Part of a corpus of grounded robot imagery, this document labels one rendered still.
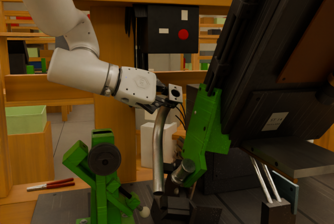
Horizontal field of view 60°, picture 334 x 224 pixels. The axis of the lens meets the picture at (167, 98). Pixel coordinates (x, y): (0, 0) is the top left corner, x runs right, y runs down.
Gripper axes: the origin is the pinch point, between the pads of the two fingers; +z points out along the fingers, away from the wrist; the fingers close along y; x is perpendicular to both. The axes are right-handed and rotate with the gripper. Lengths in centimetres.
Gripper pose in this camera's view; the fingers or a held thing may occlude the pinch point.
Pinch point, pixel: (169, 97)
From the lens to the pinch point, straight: 79.8
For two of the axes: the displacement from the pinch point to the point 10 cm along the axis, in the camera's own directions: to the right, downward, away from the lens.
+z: 9.0, 2.6, 3.4
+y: 0.0, -8.1, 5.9
